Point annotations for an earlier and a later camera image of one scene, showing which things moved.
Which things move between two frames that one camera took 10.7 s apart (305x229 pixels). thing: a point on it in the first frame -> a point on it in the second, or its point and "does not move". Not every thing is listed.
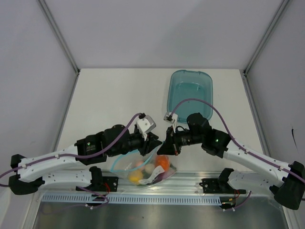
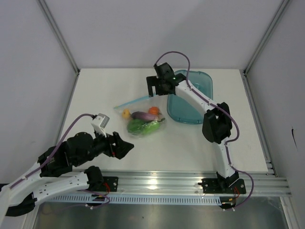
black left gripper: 149,144 -> 124,146
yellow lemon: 135,176 -> 126,113
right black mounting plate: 212,185 does not move
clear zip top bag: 139,168 -> 143,117
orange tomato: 163,160 -> 154,110
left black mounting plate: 109,183 does not move
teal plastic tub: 188,84 does not move
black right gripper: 168,148 -> 152,81
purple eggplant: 163,176 -> 144,115
